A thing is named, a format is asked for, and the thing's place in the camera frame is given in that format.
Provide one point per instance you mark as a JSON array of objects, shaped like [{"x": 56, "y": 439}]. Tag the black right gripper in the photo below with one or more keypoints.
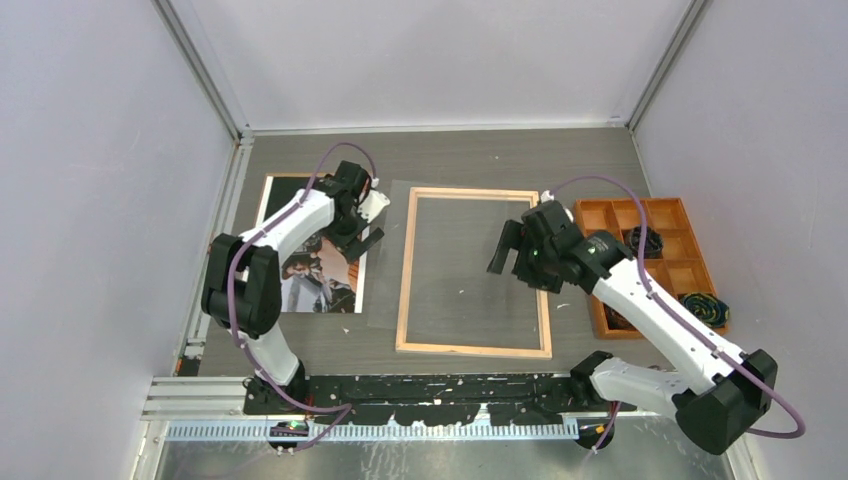
[{"x": 517, "y": 236}]

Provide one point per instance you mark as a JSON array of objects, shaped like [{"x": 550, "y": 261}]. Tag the aluminium front rail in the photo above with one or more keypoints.
[{"x": 236, "y": 409}]

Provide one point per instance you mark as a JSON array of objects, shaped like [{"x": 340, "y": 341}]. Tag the clear acrylic sheet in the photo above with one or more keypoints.
[{"x": 439, "y": 240}]

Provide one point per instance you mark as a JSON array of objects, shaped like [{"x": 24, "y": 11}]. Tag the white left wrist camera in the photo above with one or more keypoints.
[{"x": 372, "y": 206}]

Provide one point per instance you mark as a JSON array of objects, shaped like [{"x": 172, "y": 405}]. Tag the light wooden picture frame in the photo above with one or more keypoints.
[{"x": 486, "y": 341}]

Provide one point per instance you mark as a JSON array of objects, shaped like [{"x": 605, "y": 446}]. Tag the black coiled roll lower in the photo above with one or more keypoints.
[{"x": 617, "y": 321}]

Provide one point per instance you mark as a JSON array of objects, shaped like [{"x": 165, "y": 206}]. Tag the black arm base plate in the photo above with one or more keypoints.
[{"x": 453, "y": 399}]

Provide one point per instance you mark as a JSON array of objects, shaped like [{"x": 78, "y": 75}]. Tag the black coiled roll upper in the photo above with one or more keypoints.
[{"x": 649, "y": 242}]

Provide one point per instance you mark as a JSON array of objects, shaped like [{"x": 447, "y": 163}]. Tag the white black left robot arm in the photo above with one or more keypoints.
[{"x": 242, "y": 289}]

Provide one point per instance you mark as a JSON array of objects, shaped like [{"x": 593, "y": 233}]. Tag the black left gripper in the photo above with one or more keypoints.
[{"x": 351, "y": 246}]

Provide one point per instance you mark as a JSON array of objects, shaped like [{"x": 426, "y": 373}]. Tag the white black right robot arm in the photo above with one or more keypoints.
[{"x": 716, "y": 391}]

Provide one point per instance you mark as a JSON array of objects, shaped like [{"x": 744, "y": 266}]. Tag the printed photo of people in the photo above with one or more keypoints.
[{"x": 304, "y": 286}]

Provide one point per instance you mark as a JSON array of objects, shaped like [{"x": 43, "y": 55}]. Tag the black yellow coiled roll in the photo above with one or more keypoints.
[{"x": 706, "y": 307}]

